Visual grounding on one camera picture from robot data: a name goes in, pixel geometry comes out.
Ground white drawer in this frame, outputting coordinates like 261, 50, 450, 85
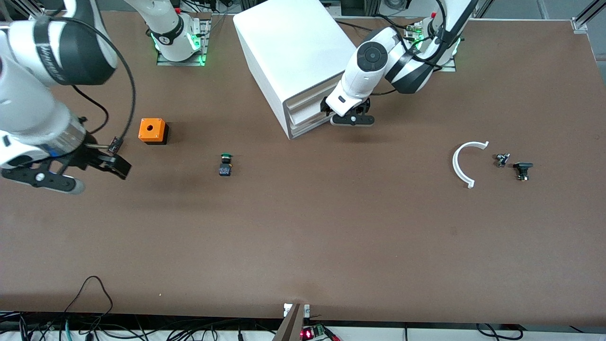
288, 83, 356, 122
285, 68, 362, 112
289, 97, 355, 132

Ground white drawer cabinet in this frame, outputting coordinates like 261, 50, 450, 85
233, 0, 367, 141

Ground green push button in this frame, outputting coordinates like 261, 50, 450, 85
218, 153, 235, 178

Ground white curved plastic part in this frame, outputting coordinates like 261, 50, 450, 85
452, 141, 490, 189

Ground circuit board with red light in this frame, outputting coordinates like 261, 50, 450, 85
300, 324, 341, 341

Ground orange button enclosure box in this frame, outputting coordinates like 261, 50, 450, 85
138, 118, 169, 145

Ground black cable on table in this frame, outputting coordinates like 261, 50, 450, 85
334, 18, 379, 33

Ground black looped cable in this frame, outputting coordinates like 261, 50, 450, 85
63, 276, 115, 317

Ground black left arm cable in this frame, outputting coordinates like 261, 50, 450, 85
386, 0, 456, 72

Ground black switch part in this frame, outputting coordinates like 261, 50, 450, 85
513, 162, 535, 182

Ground black floor cable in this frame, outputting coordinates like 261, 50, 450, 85
475, 323, 525, 341

